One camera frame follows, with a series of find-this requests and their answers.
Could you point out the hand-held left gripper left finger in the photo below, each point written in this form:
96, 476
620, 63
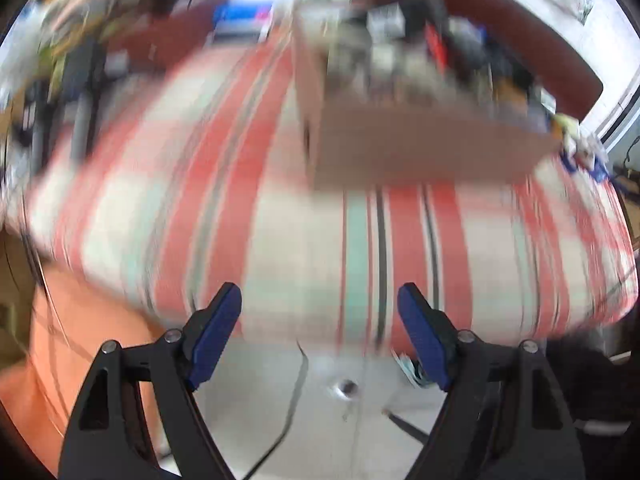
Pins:
215, 335

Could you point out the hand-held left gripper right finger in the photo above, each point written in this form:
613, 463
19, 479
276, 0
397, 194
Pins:
425, 335

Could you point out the brown cardboard box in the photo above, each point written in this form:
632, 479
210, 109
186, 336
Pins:
400, 145

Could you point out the small teal wrapper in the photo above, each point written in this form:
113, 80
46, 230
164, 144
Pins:
410, 367

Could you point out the red plaid blanket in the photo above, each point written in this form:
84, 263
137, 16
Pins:
300, 260

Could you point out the orange cloth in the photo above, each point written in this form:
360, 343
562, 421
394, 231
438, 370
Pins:
50, 340

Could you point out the pile of small white packets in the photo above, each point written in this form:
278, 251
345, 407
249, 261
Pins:
580, 145

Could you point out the grey metal pole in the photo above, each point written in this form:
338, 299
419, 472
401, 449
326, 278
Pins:
85, 100

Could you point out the pile of small boxes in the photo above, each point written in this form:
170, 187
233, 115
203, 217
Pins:
400, 55

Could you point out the dark brown headboard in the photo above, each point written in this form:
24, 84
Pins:
525, 35

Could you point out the blue box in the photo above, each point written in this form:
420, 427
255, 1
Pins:
240, 14

